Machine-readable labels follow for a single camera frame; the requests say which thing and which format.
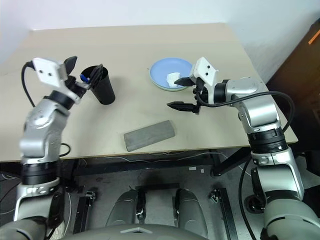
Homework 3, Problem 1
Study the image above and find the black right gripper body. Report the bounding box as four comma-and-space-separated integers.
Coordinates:
194, 78, 210, 105

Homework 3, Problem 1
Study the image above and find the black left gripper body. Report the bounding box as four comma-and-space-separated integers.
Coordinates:
65, 76, 91, 97

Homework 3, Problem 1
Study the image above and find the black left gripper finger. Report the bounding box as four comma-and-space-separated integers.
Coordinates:
63, 55, 78, 81
89, 63, 105, 87

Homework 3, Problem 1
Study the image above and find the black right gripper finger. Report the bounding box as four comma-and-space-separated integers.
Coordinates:
166, 100, 201, 115
174, 76, 195, 87

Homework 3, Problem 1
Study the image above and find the grey glasses case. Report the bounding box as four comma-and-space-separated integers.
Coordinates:
123, 119, 177, 153

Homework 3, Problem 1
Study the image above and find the black plastic cup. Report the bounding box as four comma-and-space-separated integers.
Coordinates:
80, 64, 116, 105

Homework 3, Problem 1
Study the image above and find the white crumpled tissue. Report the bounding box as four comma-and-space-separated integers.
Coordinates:
166, 72, 182, 88

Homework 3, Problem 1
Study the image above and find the blue plate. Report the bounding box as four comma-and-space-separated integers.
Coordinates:
149, 57, 195, 91

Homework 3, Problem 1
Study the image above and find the brown wooden cabinet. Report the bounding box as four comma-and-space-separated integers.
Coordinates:
266, 22, 320, 153

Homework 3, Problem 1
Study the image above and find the grey rounded leg shell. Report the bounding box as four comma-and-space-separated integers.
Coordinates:
174, 188, 208, 238
106, 189, 138, 227

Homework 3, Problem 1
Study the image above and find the orange tape strip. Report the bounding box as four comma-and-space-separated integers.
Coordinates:
308, 32, 320, 45

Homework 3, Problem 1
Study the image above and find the grey robot chest shell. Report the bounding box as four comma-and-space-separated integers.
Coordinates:
61, 223, 210, 240

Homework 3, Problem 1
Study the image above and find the white sneaker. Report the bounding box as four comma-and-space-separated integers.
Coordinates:
53, 219, 66, 240

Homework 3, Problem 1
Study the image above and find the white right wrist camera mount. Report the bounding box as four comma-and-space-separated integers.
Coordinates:
189, 56, 220, 105

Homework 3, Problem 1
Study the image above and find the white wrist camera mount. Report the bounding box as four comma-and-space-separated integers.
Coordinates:
32, 57, 82, 105
189, 56, 220, 105

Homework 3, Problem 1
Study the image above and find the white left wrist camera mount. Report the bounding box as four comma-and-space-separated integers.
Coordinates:
32, 57, 82, 105

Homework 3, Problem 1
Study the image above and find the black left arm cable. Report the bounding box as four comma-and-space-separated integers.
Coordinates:
21, 61, 37, 108

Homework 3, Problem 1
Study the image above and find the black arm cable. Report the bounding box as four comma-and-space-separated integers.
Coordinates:
21, 61, 37, 108
194, 91, 295, 133

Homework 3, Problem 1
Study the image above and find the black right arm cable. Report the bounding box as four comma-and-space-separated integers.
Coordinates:
194, 91, 295, 133

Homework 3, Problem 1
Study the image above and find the black table frame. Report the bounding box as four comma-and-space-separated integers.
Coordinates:
59, 149, 253, 181

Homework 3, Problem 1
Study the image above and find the black floor rail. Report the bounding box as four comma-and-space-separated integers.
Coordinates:
209, 187, 238, 240
73, 191, 97, 233

